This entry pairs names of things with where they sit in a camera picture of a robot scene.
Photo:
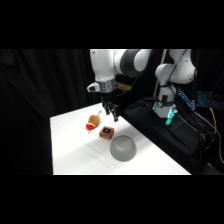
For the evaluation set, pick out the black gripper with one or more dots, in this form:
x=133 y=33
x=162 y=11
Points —
x=108 y=95

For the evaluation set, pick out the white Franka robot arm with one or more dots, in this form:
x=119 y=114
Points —
x=106 y=65

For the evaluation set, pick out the grey bowl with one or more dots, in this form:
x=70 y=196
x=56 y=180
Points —
x=123 y=148

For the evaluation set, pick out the plush drumstick toy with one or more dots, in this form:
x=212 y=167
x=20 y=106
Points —
x=93 y=121

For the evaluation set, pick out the brown wooden block blue top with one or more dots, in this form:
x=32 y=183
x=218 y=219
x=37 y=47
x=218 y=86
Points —
x=106 y=133

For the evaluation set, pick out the black robot stand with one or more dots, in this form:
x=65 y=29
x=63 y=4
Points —
x=173 y=133

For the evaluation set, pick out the black curtain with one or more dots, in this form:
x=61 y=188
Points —
x=40 y=100

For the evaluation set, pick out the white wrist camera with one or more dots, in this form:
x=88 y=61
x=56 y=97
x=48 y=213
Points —
x=93 y=87

